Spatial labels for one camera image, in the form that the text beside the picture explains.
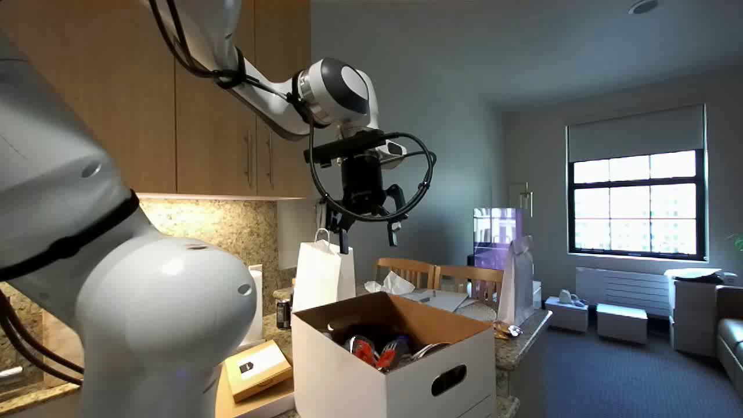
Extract white radiator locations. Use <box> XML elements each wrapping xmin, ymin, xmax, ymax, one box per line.
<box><xmin>576</xmin><ymin>266</ymin><xmax>670</xmax><ymax>315</ymax></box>

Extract window with black frame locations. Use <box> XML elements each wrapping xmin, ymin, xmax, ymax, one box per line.
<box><xmin>568</xmin><ymin>149</ymin><xmax>705</xmax><ymax>259</ymax></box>

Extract wooden chair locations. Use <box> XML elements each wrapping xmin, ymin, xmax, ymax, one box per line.
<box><xmin>374</xmin><ymin>257</ymin><xmax>503</xmax><ymax>303</ymax></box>

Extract white paper bag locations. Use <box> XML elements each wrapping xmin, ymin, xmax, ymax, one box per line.
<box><xmin>293</xmin><ymin>228</ymin><xmax>355</xmax><ymax>310</ymax></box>

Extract wooden wall cabinets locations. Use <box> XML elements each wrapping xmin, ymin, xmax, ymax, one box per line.
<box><xmin>0</xmin><ymin>0</ymin><xmax>310</xmax><ymax>198</ymax></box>

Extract clear plastic bag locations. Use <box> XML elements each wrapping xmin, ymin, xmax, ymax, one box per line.
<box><xmin>498</xmin><ymin>236</ymin><xmax>534</xmax><ymax>324</ymax></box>

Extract white roller blind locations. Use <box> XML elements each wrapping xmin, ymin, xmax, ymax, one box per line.
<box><xmin>564</xmin><ymin>104</ymin><xmax>705</xmax><ymax>162</ymax></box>

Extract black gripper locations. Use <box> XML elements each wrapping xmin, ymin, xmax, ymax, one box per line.
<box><xmin>324</xmin><ymin>152</ymin><xmax>405</xmax><ymax>253</ymax></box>

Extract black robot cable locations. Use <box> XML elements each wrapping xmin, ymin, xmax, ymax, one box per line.
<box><xmin>307</xmin><ymin>123</ymin><xmax>438</xmax><ymax>224</ymax></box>

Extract grey ottoman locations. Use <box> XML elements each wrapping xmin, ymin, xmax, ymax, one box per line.
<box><xmin>597</xmin><ymin>303</ymin><xmax>647</xmax><ymax>344</ymax></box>
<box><xmin>546</xmin><ymin>297</ymin><xmax>587</xmax><ymax>331</ymax></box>

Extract dark striped clothing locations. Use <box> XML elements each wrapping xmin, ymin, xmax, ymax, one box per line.
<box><xmin>324</xmin><ymin>322</ymin><xmax>410</xmax><ymax>367</ymax></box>

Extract white cardboard box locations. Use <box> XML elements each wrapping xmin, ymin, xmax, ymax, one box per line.
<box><xmin>293</xmin><ymin>292</ymin><xmax>497</xmax><ymax>418</ymax></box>

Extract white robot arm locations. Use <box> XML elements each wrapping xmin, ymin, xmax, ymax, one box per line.
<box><xmin>0</xmin><ymin>0</ymin><xmax>379</xmax><ymax>418</ymax></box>

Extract yellow book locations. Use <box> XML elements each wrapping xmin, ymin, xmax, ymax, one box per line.
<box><xmin>225</xmin><ymin>340</ymin><xmax>293</xmax><ymax>401</ymax></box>

